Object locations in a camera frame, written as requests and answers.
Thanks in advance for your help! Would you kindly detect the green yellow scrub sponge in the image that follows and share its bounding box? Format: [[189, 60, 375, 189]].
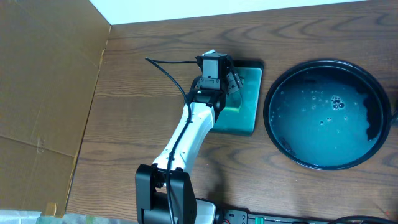
[[224, 91, 242, 113]]

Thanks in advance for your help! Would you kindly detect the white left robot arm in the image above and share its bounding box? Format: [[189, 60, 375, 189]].
[[135, 70, 242, 223]]

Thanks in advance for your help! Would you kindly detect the black rectangular water tray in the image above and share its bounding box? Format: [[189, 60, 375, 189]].
[[211, 60, 264, 136]]

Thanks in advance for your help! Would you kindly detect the round black serving tray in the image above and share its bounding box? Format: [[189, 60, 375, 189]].
[[263, 59, 393, 170]]

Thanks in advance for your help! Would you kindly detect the brown cardboard panel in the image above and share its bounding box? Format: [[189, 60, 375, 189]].
[[1, 0, 111, 217]]

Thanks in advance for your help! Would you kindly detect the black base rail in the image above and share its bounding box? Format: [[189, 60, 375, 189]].
[[215, 210, 397, 224]]

